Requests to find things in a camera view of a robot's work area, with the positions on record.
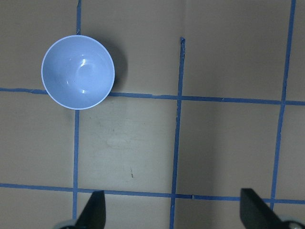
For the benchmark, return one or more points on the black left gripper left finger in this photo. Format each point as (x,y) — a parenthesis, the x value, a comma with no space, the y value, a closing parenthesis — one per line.
(93,215)

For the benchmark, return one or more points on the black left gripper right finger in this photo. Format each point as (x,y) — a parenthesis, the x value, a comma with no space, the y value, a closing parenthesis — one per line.
(255,214)

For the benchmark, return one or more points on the blue bowl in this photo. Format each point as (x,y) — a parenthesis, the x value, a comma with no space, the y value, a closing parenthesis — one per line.
(77,72)

